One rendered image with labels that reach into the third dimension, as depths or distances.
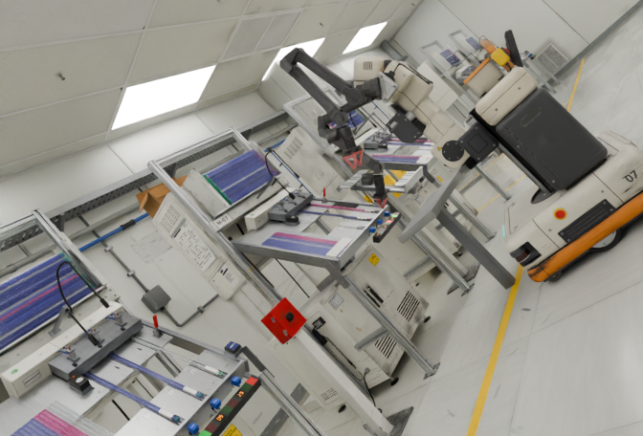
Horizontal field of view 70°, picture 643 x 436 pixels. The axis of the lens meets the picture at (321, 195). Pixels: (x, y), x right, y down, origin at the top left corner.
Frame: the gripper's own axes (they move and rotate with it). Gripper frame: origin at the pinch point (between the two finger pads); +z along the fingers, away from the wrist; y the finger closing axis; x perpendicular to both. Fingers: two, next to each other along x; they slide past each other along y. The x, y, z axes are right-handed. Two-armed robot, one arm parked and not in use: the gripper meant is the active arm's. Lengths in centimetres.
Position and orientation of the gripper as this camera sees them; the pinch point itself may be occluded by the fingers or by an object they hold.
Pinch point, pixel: (382, 207)
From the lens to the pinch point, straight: 270.9
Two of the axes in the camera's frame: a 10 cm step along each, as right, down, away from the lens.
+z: 1.7, 9.2, 3.7
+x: 8.6, 0.4, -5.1
